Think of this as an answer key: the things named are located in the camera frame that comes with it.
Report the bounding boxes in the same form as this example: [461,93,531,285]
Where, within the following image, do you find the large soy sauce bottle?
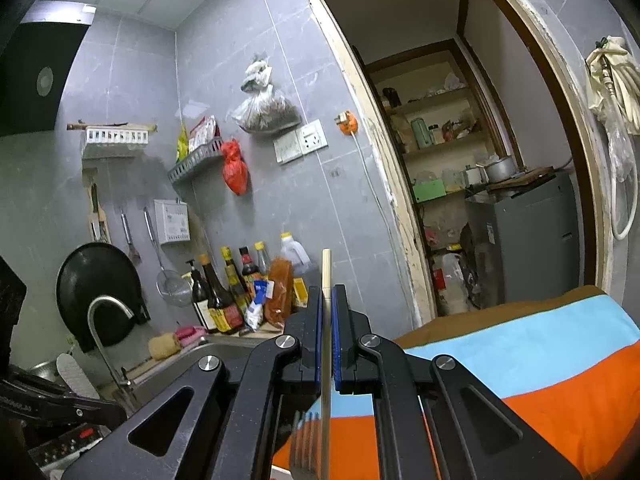
[198,253,245,335]

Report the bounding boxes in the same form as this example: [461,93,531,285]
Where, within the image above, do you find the yellow sponge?
[148,332,182,361]

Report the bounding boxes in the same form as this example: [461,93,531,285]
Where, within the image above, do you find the blue and white packet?
[243,280,274,332]

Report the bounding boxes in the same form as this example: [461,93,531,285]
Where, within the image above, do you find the black wok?
[55,242,151,352]

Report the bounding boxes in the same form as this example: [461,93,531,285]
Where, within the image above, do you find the white wall basket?
[82,127,150,159]

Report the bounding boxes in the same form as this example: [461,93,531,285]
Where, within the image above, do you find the wooden chopstick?
[321,248,334,480]

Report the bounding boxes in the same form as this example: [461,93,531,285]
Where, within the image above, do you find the clear bag of dried goods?
[231,53,303,135]

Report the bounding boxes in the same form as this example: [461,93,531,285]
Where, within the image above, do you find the white wall socket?
[295,119,330,154]

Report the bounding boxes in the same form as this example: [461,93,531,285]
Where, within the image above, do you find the metal skimmer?
[143,206,194,307]

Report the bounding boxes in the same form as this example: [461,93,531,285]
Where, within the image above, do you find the white power cable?
[352,132,402,227]

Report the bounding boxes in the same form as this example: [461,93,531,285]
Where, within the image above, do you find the orange plug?
[334,111,360,135]

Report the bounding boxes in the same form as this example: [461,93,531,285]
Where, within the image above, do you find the red white seasoning packet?
[188,114,221,154]

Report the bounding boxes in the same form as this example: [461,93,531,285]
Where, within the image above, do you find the dark wooden board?
[487,165,557,192]

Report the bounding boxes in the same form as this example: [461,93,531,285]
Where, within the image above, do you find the green yellow snack packet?
[175,122,191,164]

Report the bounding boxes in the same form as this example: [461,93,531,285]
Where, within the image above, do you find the clear hanging plastic bag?
[607,119,639,184]

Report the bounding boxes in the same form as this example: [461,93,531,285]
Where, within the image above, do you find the cream rubber gloves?
[585,35,640,135]

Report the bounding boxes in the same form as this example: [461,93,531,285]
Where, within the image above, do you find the clear yellow cap bottle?
[253,241,272,277]

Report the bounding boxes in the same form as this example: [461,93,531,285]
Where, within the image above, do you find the grey wall shelf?
[167,138,226,185]

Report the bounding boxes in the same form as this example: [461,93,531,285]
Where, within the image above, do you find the green box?
[412,179,447,205]

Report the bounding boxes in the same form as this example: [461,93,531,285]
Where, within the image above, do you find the cooking oil jug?
[278,232,314,307]

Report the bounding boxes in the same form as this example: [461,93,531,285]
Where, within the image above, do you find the metal cooking pot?
[477,154,517,184]

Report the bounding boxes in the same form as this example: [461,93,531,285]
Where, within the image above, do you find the red label sauce bottle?
[237,246,261,282]

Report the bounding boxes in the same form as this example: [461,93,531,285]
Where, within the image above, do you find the white ribbed scrubber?
[55,352,102,402]

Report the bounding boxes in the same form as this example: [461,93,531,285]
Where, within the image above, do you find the white hanging holder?
[153,198,192,245]

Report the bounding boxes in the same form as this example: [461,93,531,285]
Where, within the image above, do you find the orange food packet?
[263,257,295,326]

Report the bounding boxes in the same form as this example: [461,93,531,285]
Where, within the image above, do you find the metal fork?
[289,410,324,480]

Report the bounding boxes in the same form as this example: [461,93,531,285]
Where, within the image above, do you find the stainless steel sink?
[122,340,262,413]

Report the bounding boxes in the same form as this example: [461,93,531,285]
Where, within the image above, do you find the metal spatula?
[119,211,143,267]

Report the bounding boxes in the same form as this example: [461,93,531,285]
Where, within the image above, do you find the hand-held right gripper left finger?
[60,285,326,480]

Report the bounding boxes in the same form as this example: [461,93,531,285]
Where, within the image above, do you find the grey washing machine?
[464,170,584,312]

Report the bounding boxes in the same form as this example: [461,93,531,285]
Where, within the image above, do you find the wooden pantry shelf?
[367,39,522,202]

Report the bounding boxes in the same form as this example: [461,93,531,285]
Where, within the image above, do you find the clear plastic jug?
[432,252,474,317]

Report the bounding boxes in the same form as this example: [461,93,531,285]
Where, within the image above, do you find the wooden stick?
[66,122,158,132]

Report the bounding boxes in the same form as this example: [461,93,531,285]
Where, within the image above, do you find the yellow cap sauce bottle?
[219,246,251,312]

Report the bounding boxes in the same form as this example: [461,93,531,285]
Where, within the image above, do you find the black range hood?
[0,12,96,137]

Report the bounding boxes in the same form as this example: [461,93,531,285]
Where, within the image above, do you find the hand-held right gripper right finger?
[331,284,583,480]

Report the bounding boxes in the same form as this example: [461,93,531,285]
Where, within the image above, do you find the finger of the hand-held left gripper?
[0,365,129,432]

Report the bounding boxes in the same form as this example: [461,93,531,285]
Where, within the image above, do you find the red plastic bag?
[220,138,250,197]

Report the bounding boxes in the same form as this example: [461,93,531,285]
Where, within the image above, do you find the white wall switch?
[273,133,303,165]

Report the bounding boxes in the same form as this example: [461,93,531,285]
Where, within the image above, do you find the striped colourful blanket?
[272,285,640,480]

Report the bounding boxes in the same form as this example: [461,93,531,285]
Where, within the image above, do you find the wooden door frame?
[298,0,617,327]

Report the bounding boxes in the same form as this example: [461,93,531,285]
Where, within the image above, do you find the curved metal faucet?
[87,295,139,407]

